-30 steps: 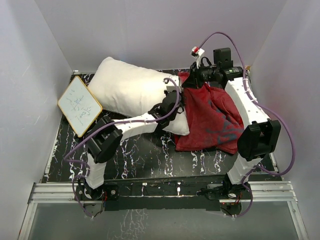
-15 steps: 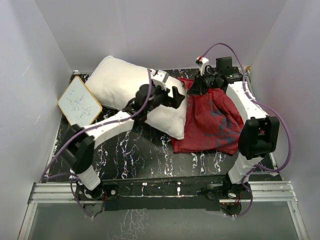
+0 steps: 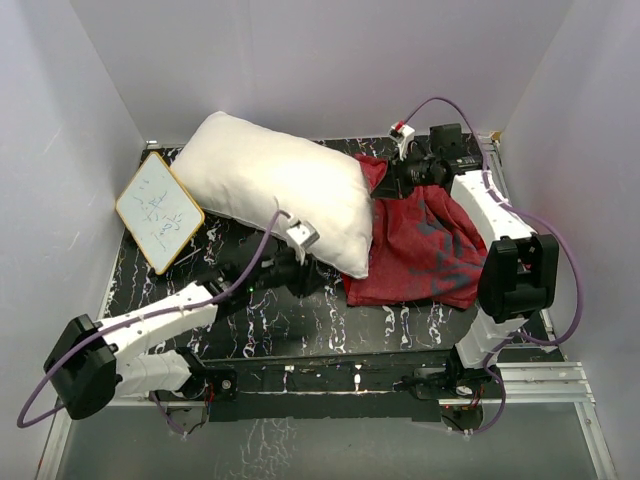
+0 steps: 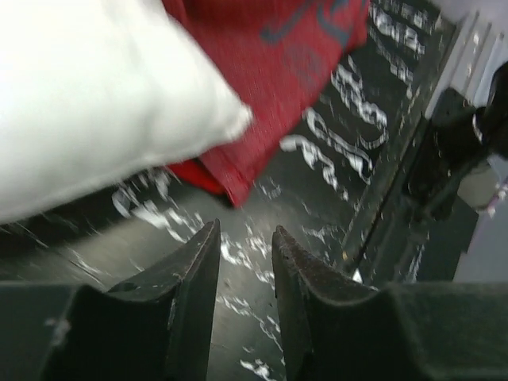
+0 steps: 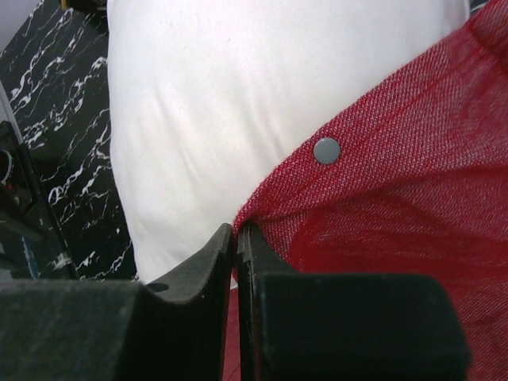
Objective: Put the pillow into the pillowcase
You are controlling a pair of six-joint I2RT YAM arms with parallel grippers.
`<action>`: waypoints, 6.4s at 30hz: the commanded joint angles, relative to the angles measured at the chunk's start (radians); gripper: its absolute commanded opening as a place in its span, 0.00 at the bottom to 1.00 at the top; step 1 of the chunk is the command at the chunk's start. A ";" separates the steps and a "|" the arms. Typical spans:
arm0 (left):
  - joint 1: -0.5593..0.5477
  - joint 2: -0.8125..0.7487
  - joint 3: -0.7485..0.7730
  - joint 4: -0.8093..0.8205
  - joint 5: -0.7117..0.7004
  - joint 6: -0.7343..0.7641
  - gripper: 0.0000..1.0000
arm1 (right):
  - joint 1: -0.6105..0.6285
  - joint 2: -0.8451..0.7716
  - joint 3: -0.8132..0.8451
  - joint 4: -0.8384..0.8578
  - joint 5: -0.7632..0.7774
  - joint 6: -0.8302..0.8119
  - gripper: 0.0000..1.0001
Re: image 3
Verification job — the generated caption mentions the aluminium frame rail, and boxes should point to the aluminium frame rail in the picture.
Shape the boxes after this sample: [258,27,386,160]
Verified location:
[477,132,619,480]

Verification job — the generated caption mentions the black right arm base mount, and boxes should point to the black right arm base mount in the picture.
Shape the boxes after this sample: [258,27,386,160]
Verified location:
[393,366,502,405]

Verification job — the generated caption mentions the white pillow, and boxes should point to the white pillow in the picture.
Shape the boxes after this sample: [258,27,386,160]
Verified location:
[171,111,373,279]

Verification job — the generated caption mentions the red patterned pillowcase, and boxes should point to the red patterned pillowcase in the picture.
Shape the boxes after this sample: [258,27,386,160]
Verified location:
[342,186,487,309]

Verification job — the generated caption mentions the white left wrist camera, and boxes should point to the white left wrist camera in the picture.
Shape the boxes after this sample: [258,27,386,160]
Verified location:
[285,220,320,264]

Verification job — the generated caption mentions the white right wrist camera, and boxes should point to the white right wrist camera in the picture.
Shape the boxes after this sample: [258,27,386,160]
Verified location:
[389,121,415,160]

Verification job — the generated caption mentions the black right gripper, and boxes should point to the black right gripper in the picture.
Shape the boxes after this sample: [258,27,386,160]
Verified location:
[371,149,441,201]

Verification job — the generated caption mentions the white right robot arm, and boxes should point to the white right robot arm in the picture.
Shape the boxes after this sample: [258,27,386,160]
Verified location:
[373,122,559,397]

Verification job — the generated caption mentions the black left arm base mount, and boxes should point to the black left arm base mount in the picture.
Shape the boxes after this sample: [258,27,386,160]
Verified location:
[204,369,238,405]

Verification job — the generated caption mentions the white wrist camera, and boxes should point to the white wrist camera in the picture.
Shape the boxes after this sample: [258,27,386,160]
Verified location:
[285,220,320,264]
[389,121,415,160]

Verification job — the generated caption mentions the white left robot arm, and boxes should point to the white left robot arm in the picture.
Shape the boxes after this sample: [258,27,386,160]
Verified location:
[44,247,323,420]

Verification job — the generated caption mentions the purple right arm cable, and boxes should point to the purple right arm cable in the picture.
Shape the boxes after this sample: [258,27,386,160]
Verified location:
[399,97,585,434]

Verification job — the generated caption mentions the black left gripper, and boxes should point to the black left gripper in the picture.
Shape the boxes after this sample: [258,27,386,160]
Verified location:
[248,243,329,298]

